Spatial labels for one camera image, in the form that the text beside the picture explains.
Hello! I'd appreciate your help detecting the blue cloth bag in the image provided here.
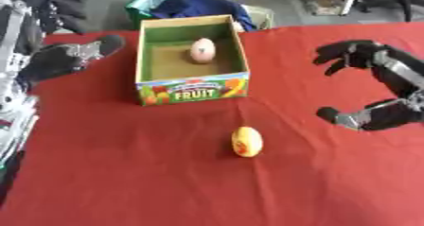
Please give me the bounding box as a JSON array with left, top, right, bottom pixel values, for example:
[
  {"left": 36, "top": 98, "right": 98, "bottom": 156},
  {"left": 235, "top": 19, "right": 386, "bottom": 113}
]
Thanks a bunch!
[{"left": 150, "top": 0, "right": 258, "bottom": 32}]

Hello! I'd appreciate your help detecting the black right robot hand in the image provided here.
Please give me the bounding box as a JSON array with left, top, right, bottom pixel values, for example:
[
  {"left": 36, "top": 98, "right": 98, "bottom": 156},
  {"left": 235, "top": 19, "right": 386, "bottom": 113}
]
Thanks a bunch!
[{"left": 311, "top": 39, "right": 424, "bottom": 132}]

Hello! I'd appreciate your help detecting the yellow orange toy fruit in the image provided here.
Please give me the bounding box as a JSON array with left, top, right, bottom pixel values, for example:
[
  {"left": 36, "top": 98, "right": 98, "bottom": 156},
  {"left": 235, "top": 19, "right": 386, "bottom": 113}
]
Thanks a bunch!
[{"left": 230, "top": 126, "right": 265, "bottom": 159}]

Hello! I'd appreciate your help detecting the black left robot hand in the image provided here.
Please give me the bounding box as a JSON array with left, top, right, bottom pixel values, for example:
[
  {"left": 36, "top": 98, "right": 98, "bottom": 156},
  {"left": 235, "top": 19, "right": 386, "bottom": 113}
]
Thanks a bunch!
[{"left": 16, "top": 34, "right": 128, "bottom": 83}]

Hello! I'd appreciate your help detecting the green bag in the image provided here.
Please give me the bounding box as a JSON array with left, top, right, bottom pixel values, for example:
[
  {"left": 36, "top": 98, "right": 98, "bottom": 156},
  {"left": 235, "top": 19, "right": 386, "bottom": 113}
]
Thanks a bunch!
[{"left": 124, "top": 0, "right": 174, "bottom": 29}]

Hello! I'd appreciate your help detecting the cardboard box with green inside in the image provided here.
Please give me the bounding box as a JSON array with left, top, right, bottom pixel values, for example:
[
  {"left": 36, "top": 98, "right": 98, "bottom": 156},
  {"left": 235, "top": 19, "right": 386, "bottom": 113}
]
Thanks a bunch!
[{"left": 133, "top": 13, "right": 252, "bottom": 107}]

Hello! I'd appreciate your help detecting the pink egg-shaped toy fruit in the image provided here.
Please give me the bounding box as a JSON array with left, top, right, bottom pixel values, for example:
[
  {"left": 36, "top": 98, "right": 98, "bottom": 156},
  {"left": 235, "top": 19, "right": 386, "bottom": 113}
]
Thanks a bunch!
[{"left": 188, "top": 37, "right": 219, "bottom": 64}]

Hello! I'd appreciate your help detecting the beige bag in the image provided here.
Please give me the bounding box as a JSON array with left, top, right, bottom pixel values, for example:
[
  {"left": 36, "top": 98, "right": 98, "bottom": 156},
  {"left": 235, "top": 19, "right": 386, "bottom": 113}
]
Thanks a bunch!
[{"left": 239, "top": 5, "right": 277, "bottom": 31}]

